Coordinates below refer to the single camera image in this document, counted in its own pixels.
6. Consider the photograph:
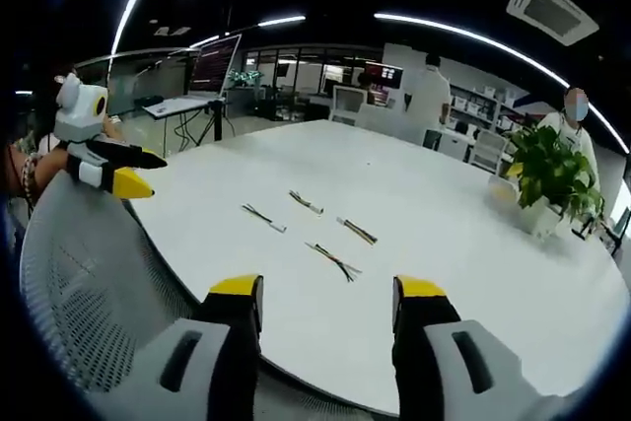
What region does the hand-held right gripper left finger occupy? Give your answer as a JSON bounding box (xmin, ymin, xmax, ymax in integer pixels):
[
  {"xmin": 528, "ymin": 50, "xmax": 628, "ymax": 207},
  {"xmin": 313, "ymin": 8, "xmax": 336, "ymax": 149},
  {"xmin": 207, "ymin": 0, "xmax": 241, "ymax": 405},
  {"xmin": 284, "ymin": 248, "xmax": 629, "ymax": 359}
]
[{"xmin": 110, "ymin": 273, "xmax": 265, "ymax": 421}]

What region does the dark computer monitor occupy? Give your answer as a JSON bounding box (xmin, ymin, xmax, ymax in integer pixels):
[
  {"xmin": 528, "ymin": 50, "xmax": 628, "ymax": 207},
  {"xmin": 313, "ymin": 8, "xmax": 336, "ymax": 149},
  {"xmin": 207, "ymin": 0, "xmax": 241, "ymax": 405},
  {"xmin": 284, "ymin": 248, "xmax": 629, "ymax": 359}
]
[{"xmin": 364, "ymin": 61, "xmax": 405, "ymax": 91}]

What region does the long ceiling strip light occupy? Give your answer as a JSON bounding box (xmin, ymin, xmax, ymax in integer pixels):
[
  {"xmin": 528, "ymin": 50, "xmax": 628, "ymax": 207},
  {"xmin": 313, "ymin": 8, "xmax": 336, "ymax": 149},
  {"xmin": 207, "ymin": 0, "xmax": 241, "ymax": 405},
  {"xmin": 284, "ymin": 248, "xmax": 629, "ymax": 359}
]
[{"xmin": 109, "ymin": 0, "xmax": 150, "ymax": 56}]

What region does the projection screen on stand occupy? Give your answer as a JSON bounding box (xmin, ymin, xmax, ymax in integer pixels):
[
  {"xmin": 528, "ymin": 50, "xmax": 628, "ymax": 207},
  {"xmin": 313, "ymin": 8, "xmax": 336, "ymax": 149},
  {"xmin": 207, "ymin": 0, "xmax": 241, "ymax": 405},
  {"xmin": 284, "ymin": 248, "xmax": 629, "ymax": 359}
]
[{"xmin": 188, "ymin": 34, "xmax": 244, "ymax": 144}]

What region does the small white folding table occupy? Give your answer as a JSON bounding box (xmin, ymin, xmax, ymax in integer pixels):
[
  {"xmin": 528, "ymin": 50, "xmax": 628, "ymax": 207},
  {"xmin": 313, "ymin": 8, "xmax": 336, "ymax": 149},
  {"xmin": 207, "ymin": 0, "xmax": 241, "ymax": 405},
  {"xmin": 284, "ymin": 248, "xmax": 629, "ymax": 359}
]
[{"xmin": 141, "ymin": 94, "xmax": 227, "ymax": 152}]

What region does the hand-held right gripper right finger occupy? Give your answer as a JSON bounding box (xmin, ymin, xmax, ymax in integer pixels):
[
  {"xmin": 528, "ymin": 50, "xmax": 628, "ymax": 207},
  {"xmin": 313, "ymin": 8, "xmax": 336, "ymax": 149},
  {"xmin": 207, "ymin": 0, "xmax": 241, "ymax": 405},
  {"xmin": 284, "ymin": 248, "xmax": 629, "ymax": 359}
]
[{"xmin": 391, "ymin": 274, "xmax": 584, "ymax": 421}]

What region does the person's left hand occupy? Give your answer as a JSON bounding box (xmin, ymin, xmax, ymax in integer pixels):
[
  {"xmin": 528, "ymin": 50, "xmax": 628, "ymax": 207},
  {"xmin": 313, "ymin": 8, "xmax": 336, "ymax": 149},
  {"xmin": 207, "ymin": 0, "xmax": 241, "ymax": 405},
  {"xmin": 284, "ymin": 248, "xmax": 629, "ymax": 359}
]
[{"xmin": 34, "ymin": 149, "xmax": 71, "ymax": 184}]

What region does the ceiling air conditioner vent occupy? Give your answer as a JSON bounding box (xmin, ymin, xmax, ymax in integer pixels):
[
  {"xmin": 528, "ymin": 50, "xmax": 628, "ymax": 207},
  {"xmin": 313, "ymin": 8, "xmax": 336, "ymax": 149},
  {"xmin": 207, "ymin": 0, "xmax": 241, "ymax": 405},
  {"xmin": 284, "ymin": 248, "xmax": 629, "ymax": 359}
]
[{"xmin": 506, "ymin": 0, "xmax": 600, "ymax": 47}]

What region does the curved ceiling strip light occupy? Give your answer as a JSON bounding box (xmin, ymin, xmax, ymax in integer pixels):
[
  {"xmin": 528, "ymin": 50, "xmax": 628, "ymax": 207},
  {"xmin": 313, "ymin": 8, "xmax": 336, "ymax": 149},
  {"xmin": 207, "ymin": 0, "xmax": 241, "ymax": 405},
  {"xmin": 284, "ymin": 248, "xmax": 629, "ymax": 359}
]
[{"xmin": 373, "ymin": 11, "xmax": 631, "ymax": 154}]

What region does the short ceiling strip light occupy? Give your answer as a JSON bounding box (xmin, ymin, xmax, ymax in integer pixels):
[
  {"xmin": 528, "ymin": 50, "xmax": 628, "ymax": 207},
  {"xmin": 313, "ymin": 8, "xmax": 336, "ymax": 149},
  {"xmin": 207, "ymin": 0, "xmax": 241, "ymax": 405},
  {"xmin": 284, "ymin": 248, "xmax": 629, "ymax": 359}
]
[{"xmin": 257, "ymin": 15, "xmax": 307, "ymax": 29}]

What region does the JST connector with coloured wires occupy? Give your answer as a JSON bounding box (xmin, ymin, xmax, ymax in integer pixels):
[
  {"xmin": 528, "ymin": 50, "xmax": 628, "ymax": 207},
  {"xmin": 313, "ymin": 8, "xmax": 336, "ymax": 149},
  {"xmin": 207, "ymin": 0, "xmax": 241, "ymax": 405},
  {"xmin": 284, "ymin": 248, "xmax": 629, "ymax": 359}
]
[
  {"xmin": 241, "ymin": 203, "xmax": 289, "ymax": 234},
  {"xmin": 304, "ymin": 241, "xmax": 363, "ymax": 284},
  {"xmin": 288, "ymin": 189, "xmax": 325, "ymax": 216},
  {"xmin": 335, "ymin": 216, "xmax": 380, "ymax": 246}
]

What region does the beaded bracelet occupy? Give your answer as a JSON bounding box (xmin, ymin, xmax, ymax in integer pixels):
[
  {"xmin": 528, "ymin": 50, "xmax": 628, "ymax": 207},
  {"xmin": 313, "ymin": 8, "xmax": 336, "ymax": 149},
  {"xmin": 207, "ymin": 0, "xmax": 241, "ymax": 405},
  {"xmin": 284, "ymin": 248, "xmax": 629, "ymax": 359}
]
[{"xmin": 18, "ymin": 152, "xmax": 41, "ymax": 209}]

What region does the grey mesh office chair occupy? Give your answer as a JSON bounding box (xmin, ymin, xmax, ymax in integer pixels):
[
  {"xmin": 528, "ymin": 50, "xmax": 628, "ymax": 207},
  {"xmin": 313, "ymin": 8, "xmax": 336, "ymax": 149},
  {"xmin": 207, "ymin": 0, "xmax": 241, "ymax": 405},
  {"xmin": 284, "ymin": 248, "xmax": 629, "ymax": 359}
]
[{"xmin": 19, "ymin": 164, "xmax": 400, "ymax": 421}]

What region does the white mesh office chair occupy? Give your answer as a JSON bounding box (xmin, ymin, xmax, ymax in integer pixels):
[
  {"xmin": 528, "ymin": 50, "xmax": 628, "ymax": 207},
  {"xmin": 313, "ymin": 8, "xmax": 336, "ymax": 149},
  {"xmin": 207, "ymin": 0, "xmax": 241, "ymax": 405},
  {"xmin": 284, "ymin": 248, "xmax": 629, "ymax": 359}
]
[{"xmin": 466, "ymin": 128, "xmax": 510, "ymax": 170}]

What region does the glass partition board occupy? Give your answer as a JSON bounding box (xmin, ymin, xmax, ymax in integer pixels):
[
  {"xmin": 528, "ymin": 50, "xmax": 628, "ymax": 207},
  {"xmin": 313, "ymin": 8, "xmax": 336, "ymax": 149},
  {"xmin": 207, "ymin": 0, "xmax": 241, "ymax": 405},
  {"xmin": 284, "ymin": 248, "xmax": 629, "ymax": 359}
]
[{"xmin": 105, "ymin": 47, "xmax": 192, "ymax": 117}]

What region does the white storage shelf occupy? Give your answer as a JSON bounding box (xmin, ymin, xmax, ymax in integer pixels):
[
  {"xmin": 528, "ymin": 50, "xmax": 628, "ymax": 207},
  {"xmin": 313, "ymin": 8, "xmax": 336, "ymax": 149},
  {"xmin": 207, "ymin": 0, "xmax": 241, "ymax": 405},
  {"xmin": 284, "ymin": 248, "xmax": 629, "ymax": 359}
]
[{"xmin": 449, "ymin": 82, "xmax": 520, "ymax": 132}]

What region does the green potted plant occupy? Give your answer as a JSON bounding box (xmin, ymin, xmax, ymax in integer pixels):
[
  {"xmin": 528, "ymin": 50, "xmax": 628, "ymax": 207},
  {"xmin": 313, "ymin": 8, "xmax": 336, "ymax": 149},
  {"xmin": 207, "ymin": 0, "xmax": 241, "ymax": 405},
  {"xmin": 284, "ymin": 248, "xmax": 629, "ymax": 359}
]
[{"xmin": 506, "ymin": 123, "xmax": 606, "ymax": 241}]

